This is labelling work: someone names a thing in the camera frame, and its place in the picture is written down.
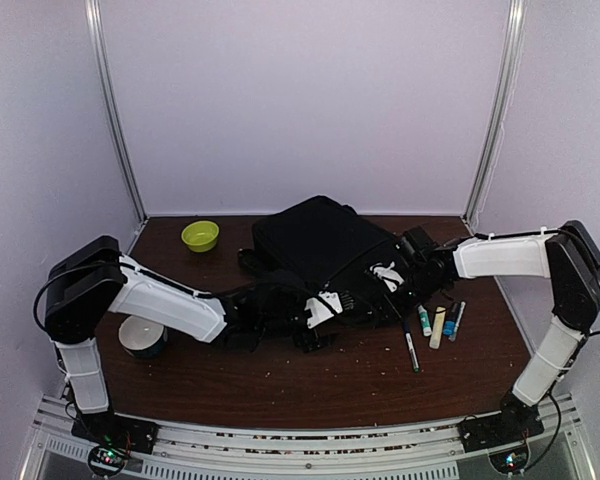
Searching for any black student backpack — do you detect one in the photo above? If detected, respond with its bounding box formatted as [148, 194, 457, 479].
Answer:
[238, 196, 409, 333]

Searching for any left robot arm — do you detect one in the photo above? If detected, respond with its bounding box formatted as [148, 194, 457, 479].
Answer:
[32, 235, 344, 444]

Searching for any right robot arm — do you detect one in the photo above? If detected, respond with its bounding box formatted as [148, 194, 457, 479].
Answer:
[397, 220, 600, 442]

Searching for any black green marker pen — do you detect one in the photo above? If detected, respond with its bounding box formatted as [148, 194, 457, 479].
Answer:
[404, 330, 420, 373]

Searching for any white green glue stick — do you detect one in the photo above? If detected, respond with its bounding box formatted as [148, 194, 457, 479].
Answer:
[417, 305, 432, 337]

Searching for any cream yellow highlighter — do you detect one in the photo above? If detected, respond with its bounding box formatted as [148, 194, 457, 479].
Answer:
[429, 306, 446, 350]

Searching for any blue black marker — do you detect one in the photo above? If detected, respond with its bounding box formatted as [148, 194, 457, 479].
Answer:
[443, 302, 460, 337]

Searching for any black white pen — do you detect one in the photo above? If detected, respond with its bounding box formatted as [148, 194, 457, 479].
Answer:
[449, 301, 466, 342]

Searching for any green plastic bowl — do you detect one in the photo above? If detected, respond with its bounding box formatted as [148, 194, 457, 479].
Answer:
[181, 220, 220, 253]

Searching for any right round circuit board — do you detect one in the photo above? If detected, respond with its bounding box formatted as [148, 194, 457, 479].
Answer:
[489, 443, 531, 476]

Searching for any round circuit board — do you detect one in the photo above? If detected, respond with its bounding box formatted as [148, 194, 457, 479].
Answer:
[489, 443, 531, 476]
[87, 445, 129, 477]

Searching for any left round circuit board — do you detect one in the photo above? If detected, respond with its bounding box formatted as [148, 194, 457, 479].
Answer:
[87, 445, 129, 477]

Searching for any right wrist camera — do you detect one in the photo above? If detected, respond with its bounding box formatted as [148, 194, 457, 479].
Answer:
[370, 262, 405, 293]

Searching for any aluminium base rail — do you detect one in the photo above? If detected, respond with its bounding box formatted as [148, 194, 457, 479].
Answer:
[17, 392, 599, 480]

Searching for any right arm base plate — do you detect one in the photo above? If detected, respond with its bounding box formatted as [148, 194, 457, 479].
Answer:
[457, 413, 544, 453]

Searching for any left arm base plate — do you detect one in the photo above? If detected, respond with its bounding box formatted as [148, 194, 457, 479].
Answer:
[71, 412, 159, 454]

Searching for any right aluminium frame post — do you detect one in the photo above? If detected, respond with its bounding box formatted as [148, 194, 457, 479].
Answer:
[463, 0, 527, 229]

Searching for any aluminium frame post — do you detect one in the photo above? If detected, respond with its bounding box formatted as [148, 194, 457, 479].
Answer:
[463, 0, 527, 229]
[83, 0, 148, 224]

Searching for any left aluminium frame post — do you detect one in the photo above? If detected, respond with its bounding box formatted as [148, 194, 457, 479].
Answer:
[83, 0, 148, 224]

